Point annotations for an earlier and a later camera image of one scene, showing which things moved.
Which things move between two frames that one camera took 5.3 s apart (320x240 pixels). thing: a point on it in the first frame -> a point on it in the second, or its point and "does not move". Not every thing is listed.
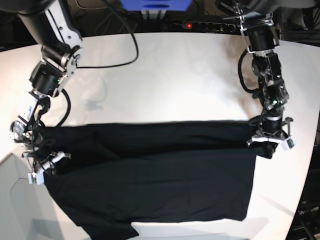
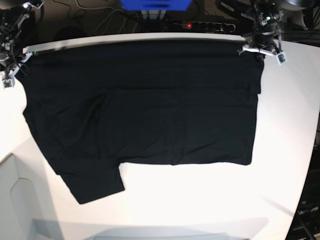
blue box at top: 156,5 does not move
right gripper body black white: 273,128 -> 260,42
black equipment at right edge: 306,225 does not move
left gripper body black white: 42,160 -> 10,60
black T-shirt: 112,175 -> 94,105
